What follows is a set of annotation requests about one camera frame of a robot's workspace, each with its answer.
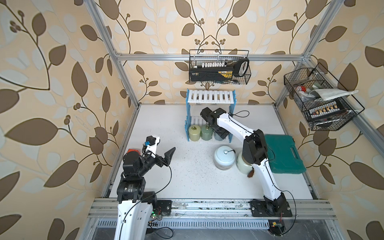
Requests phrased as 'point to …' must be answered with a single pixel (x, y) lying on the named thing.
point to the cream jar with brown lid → (244, 167)
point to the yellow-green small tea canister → (194, 133)
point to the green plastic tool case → (283, 155)
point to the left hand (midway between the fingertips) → (166, 143)
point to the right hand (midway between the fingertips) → (217, 129)
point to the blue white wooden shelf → (207, 97)
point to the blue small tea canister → (218, 137)
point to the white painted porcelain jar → (224, 157)
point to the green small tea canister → (206, 132)
